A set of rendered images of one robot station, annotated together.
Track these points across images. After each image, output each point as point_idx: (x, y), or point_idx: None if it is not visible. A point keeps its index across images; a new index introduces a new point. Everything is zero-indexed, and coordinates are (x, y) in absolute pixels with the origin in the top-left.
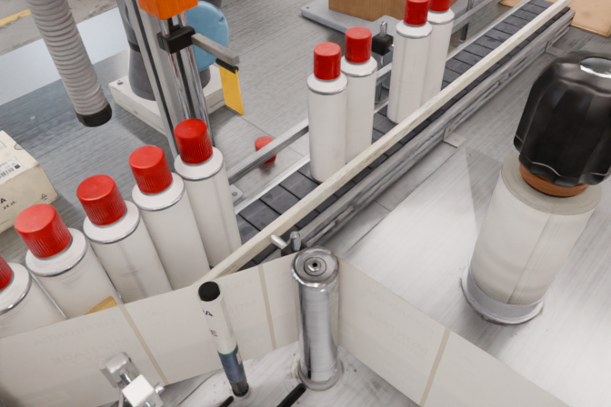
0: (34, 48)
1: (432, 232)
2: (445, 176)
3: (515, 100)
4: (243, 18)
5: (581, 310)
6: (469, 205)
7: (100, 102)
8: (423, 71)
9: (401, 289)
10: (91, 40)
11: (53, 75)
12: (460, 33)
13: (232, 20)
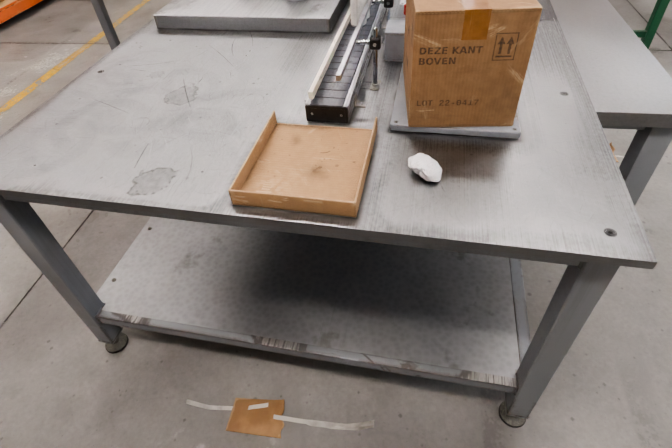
0: (602, 5)
1: None
2: (329, 9)
3: (320, 63)
4: (539, 53)
5: (274, 0)
6: (315, 6)
7: None
8: None
9: None
10: (588, 16)
11: (557, 2)
12: (382, 92)
13: (542, 50)
